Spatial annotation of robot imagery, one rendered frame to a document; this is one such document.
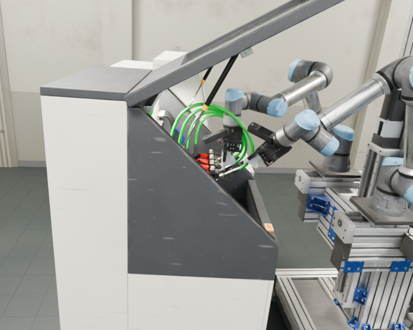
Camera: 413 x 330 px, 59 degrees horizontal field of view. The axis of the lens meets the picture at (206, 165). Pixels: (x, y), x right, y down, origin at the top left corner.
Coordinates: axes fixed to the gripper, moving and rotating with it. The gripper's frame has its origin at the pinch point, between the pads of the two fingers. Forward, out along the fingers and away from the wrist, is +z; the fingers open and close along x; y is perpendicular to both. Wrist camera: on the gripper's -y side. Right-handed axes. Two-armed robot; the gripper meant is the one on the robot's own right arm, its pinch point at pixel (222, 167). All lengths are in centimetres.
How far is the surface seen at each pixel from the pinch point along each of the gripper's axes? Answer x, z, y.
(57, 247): -35, 23, -63
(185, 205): -35.0, 2.5, -15.5
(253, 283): -35, 36, 14
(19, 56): 263, -14, -207
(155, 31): 276, -50, -62
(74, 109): -35, -30, -54
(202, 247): -35.0, 20.2, -8.0
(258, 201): 3.9, 17.9, 19.4
